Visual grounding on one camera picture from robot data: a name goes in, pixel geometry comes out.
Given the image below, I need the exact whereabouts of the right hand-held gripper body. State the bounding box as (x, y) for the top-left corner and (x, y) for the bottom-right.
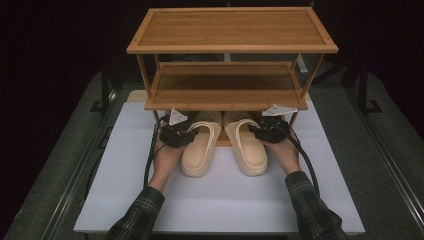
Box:
(254, 104), (299, 145)

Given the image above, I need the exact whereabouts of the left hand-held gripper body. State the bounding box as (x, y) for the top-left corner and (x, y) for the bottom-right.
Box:
(159, 107), (192, 149)

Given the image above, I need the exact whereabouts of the beige rubber slipper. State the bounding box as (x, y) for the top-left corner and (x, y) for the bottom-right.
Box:
(222, 110), (269, 177)
(180, 110), (224, 178)

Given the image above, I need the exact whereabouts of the wooden shoe rack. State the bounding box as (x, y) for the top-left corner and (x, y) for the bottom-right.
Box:
(125, 6), (340, 148)

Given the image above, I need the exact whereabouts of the person's left hand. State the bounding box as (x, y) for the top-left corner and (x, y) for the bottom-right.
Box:
(147, 134), (188, 193)

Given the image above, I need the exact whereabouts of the person's right hand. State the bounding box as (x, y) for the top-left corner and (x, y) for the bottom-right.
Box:
(262, 130), (302, 177)

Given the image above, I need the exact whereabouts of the white bar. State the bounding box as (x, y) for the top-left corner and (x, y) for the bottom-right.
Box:
(295, 54), (310, 75)

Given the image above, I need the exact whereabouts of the black metal stand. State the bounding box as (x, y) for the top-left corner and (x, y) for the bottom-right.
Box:
(346, 58), (384, 116)
(89, 58), (118, 115)

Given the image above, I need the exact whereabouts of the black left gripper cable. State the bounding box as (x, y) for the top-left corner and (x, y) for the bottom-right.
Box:
(142, 114), (169, 189)

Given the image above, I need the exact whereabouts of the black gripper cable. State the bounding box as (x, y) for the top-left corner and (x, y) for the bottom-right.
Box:
(271, 119), (322, 198)
(142, 114), (169, 189)

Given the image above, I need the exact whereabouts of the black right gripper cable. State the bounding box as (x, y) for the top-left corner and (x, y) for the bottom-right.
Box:
(271, 119), (322, 198)

